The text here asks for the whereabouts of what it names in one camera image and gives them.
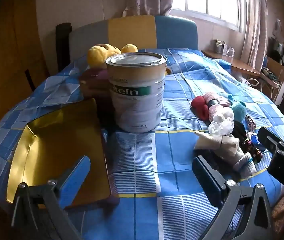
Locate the red sock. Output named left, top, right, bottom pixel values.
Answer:
left=190, top=95, right=210, bottom=121

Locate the pink fuzzy sock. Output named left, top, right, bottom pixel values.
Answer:
left=203, top=92, right=224, bottom=106

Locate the wooden shelf rack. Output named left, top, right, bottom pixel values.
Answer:
left=259, top=55, right=284, bottom=106

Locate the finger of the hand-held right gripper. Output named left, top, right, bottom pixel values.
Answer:
left=258, top=127, right=284, bottom=154

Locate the black speaker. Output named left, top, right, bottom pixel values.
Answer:
left=267, top=37, right=284, bottom=66

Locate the dark wooden bed post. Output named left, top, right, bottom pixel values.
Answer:
left=55, top=23, right=72, bottom=73

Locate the white cable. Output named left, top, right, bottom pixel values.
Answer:
left=245, top=78, right=260, bottom=88

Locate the white plastic bag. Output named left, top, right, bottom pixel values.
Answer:
left=208, top=107, right=235, bottom=137

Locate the gold lined gift box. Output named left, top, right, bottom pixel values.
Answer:
left=5, top=97, right=113, bottom=209

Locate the yellow giraffe plush toy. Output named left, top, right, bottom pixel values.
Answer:
left=87, top=43, right=171, bottom=75

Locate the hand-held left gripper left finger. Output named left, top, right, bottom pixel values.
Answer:
left=11, top=156, right=91, bottom=240

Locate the pink white knitted sock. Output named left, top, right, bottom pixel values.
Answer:
left=208, top=104, right=226, bottom=122

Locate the white tin can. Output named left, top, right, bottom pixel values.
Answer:
left=106, top=52, right=167, bottom=133

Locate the wooden desk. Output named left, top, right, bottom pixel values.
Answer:
left=201, top=50, right=261, bottom=81

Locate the cream white sock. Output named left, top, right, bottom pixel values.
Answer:
left=194, top=130, right=240, bottom=156

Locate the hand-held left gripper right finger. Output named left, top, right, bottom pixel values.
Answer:
left=192, top=155, right=274, bottom=240

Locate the grey yellow blue headboard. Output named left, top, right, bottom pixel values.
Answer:
left=68, top=15, right=199, bottom=66

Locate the light blue knitted sock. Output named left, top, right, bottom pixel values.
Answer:
left=232, top=152, right=257, bottom=180

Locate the wooden wardrobe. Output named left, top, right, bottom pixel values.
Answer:
left=0, top=0, right=50, bottom=140

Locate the black colourful patterned sock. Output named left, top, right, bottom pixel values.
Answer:
left=242, top=135, right=263, bottom=165

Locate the blue plaid bedsheet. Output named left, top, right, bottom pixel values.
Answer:
left=0, top=47, right=284, bottom=240

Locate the black cloth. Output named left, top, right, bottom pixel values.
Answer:
left=232, top=120, right=251, bottom=153

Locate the blue tissue packet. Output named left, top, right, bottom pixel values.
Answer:
left=248, top=132, right=263, bottom=146

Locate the brown striped scrunchie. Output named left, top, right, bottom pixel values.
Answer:
left=244, top=115, right=257, bottom=131

